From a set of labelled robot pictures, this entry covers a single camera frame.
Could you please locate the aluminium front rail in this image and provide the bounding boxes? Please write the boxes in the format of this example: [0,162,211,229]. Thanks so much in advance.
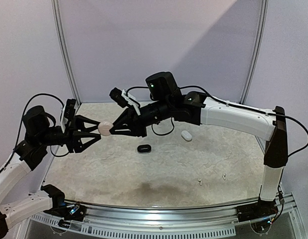
[20,194,306,239]

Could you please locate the left aluminium wall post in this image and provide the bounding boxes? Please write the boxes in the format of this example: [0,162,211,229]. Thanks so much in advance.
[51,0,82,106]

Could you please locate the black oval charging case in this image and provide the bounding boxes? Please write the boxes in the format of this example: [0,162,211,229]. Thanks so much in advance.
[137,144,152,153]

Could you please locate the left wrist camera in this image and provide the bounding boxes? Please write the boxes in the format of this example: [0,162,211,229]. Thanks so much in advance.
[60,99,77,132]

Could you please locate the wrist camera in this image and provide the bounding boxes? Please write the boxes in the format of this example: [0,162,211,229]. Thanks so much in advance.
[109,88,141,115]
[60,99,77,132]

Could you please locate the white oval charging case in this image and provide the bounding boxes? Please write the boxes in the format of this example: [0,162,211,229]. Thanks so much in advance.
[181,130,192,141]

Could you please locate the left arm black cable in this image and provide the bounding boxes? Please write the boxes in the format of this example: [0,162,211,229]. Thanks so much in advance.
[13,93,70,157]

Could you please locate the right aluminium wall post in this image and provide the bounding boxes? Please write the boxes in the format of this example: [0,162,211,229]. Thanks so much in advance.
[239,0,268,104]

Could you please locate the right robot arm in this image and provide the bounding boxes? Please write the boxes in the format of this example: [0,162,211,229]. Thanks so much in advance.
[110,72,288,224]

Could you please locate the aluminium wall post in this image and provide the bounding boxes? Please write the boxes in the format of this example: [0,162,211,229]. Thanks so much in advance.
[239,0,268,104]
[51,0,82,106]

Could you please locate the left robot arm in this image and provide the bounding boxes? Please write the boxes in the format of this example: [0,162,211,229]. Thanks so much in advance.
[0,106,101,239]

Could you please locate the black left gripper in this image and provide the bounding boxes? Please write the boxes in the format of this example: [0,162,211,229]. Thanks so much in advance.
[37,114,102,152]

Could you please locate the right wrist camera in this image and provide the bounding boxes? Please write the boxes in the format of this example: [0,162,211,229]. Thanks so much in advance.
[109,88,141,115]

